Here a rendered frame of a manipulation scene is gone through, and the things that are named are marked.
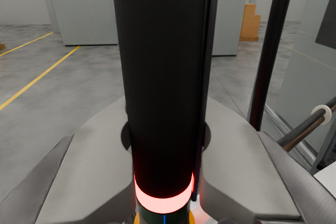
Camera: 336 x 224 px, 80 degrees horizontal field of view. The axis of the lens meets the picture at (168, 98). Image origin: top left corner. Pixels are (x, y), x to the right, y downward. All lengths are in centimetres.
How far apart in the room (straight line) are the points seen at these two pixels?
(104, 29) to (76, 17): 91
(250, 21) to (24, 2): 1122
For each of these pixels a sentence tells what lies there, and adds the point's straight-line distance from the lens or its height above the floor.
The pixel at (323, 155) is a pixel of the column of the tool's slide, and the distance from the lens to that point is 90.
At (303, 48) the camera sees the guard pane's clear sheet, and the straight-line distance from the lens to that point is 125.
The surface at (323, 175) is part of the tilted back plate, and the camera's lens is 66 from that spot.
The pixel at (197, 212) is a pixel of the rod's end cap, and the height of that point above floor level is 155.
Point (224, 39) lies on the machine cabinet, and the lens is 596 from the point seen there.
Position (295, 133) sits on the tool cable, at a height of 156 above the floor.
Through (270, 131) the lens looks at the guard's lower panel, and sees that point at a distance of 150.
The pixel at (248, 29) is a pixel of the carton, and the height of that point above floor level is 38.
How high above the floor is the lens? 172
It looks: 28 degrees down
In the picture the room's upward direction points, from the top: straight up
